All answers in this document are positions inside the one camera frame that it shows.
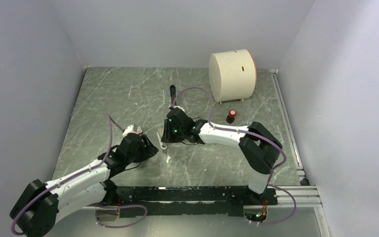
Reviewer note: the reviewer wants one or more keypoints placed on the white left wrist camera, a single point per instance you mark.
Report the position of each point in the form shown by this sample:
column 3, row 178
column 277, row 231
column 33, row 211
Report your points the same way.
column 130, row 129

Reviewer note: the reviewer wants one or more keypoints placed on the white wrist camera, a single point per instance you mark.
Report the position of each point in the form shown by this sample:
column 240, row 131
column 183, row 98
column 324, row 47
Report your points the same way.
column 130, row 129
column 176, row 106

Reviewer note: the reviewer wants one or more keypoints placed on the aluminium rail frame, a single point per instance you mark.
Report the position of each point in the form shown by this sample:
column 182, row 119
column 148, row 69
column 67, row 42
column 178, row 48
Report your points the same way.
column 141, row 96

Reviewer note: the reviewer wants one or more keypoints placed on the red white staple box sleeve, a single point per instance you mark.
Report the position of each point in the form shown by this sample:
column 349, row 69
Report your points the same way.
column 139, row 130

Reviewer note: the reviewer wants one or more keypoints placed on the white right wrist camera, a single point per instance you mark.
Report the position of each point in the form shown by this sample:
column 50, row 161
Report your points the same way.
column 176, row 106

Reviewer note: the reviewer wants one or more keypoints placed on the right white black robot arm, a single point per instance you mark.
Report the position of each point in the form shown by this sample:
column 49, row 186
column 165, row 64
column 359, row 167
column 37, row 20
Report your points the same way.
column 259, row 147

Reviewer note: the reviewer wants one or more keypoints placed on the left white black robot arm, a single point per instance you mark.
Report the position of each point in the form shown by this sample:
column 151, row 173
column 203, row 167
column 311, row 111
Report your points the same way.
column 43, row 204

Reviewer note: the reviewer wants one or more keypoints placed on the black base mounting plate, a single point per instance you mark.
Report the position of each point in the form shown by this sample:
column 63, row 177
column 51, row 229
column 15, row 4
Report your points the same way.
column 187, row 200

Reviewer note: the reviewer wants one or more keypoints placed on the cream cylindrical drum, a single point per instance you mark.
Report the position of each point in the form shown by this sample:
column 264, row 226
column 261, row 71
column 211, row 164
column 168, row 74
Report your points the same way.
column 232, row 75

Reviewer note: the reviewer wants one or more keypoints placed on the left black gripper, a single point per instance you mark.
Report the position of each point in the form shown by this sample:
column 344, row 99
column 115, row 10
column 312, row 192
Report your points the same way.
column 148, row 150

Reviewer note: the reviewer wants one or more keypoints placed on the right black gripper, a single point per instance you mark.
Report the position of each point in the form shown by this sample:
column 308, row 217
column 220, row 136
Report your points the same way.
column 167, row 137

